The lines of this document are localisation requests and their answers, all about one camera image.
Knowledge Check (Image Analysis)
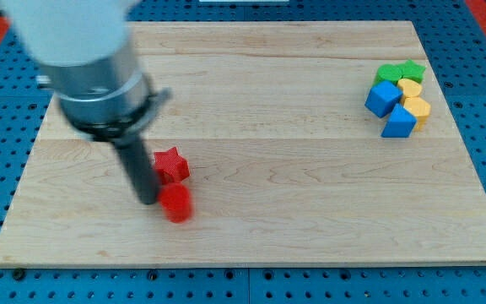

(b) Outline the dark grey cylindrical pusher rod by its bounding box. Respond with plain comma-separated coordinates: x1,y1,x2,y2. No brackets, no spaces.
113,134,160,205

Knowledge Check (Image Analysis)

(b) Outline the red cylinder block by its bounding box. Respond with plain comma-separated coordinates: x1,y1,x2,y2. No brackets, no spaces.
159,183,192,223

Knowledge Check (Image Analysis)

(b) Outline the blue cube block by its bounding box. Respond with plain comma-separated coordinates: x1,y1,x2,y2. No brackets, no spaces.
364,81,402,118

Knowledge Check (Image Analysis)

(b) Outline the yellow hexagon block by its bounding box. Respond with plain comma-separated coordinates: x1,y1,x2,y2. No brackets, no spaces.
402,97,431,131

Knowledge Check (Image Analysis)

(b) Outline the green cylinder block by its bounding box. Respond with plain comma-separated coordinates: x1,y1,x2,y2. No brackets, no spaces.
373,64,402,85

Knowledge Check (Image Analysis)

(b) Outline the green star block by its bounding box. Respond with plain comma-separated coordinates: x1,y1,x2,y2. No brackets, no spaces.
397,59,426,84

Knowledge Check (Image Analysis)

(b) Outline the light wooden board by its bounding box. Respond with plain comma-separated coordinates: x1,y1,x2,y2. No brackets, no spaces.
0,21,486,269

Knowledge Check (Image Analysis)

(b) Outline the yellow cylinder block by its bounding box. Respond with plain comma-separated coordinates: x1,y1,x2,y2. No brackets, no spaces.
397,79,423,105

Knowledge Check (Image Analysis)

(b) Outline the red star block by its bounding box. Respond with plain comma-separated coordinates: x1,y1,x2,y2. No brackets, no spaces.
154,147,191,185

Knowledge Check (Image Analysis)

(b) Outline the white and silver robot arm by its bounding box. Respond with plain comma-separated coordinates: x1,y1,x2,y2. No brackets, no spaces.
0,0,171,204

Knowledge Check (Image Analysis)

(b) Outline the blue triangular prism block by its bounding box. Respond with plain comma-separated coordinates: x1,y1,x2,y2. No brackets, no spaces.
381,104,417,138

